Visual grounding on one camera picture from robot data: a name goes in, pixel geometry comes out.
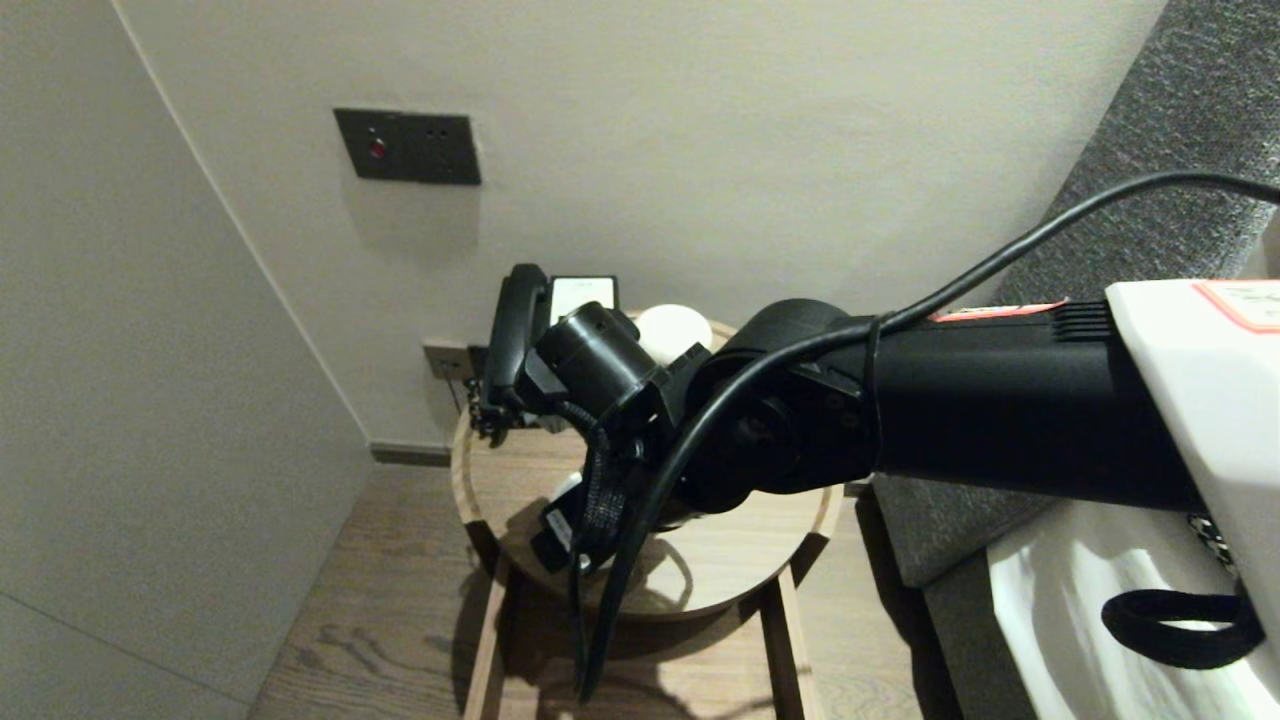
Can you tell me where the white round night light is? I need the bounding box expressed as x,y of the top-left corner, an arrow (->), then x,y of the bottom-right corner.
548,468 -> 701,533

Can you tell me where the curved wooden table drawer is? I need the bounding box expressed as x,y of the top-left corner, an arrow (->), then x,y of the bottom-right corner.
462,560 -> 823,720

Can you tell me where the black white desk telephone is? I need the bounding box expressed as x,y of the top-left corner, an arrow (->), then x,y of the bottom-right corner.
470,275 -> 621,433

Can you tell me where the white pebble-shaped device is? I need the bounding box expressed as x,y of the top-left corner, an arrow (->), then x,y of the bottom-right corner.
635,304 -> 713,366

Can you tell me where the black telephone handset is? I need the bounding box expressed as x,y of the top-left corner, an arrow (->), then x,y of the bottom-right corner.
487,263 -> 551,401

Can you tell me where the round wooden side table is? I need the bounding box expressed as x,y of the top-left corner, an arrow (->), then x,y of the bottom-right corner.
450,312 -> 844,623

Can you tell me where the grey fabric bed base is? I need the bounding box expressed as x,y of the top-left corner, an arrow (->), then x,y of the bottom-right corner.
920,575 -> 1041,720

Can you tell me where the white bed sheet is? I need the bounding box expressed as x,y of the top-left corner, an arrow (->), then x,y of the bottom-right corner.
988,500 -> 1280,720

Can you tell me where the grey fabric headboard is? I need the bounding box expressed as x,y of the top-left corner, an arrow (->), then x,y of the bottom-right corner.
873,0 -> 1280,591

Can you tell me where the black braided sleeve cable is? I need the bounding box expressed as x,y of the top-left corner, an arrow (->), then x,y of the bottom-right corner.
560,398 -> 616,571

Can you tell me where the black coiled phone cord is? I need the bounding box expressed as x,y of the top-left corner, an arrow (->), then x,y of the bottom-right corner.
465,380 -> 511,446

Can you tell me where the beige wall socket plate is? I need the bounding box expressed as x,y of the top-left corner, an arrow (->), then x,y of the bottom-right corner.
422,343 -> 471,383

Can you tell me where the dark wall switch panel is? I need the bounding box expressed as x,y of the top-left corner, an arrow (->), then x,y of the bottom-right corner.
333,108 -> 482,187

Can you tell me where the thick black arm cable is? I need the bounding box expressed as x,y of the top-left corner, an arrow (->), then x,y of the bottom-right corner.
572,170 -> 1280,701

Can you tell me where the black strap loop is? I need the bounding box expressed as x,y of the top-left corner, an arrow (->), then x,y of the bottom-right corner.
1100,588 -> 1266,671

